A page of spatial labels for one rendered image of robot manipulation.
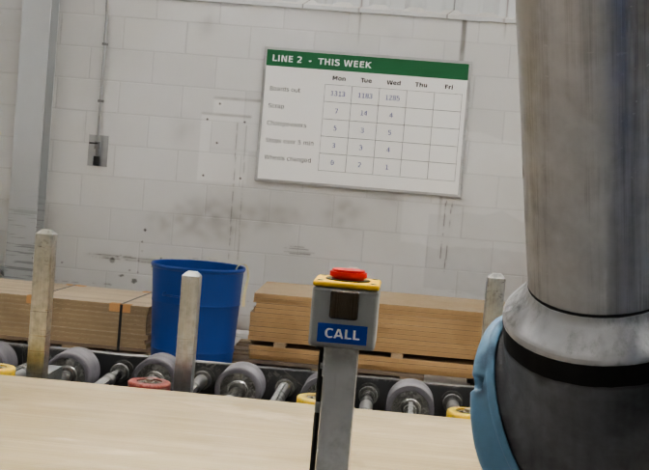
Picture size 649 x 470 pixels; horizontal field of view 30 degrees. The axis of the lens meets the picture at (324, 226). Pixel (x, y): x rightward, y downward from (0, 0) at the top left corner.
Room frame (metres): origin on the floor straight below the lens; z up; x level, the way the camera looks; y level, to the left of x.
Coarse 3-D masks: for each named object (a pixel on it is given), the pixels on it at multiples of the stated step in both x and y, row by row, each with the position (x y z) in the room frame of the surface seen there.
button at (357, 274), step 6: (330, 270) 1.29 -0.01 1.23; (336, 270) 1.28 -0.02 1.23; (342, 270) 1.28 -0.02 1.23; (348, 270) 1.28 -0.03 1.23; (354, 270) 1.28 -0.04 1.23; (360, 270) 1.29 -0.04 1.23; (336, 276) 1.28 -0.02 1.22; (342, 276) 1.27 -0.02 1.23; (348, 276) 1.27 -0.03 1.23; (354, 276) 1.27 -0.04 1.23; (360, 276) 1.28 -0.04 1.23; (366, 276) 1.29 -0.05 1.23
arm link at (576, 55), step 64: (576, 0) 0.59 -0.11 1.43; (640, 0) 0.59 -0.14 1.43; (576, 64) 0.60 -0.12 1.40; (640, 64) 0.60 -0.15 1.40; (576, 128) 0.62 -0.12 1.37; (640, 128) 0.61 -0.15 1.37; (576, 192) 0.63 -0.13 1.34; (640, 192) 0.62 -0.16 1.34; (576, 256) 0.64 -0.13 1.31; (640, 256) 0.64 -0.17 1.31; (512, 320) 0.68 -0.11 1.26; (576, 320) 0.65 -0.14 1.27; (640, 320) 0.65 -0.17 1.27; (512, 384) 0.69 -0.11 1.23; (576, 384) 0.65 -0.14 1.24; (640, 384) 0.64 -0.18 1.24; (512, 448) 0.69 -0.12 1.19; (576, 448) 0.67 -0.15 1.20; (640, 448) 0.65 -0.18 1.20
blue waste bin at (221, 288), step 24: (168, 264) 7.16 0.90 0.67; (192, 264) 7.24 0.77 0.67; (216, 264) 7.24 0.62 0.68; (168, 288) 6.77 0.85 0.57; (216, 288) 6.77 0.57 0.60; (240, 288) 6.96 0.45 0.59; (168, 312) 6.78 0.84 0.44; (216, 312) 6.78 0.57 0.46; (168, 336) 6.78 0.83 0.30; (216, 336) 6.80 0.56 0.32; (216, 360) 6.82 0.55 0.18
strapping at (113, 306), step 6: (30, 294) 7.30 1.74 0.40; (144, 294) 7.76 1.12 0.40; (30, 300) 7.27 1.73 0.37; (114, 306) 7.22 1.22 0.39; (120, 306) 7.21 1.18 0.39; (126, 306) 7.21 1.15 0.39; (120, 312) 7.21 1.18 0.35; (126, 312) 7.21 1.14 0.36; (120, 318) 7.21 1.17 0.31; (120, 324) 7.21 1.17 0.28; (120, 330) 7.21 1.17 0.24; (120, 336) 7.21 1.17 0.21
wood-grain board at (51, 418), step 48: (0, 384) 2.15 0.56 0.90; (48, 384) 2.19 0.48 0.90; (96, 384) 2.22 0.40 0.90; (0, 432) 1.80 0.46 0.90; (48, 432) 1.82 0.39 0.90; (96, 432) 1.85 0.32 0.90; (144, 432) 1.87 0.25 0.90; (192, 432) 1.90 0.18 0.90; (240, 432) 1.92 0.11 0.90; (288, 432) 1.95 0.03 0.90; (384, 432) 2.01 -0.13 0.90; (432, 432) 2.04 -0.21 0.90
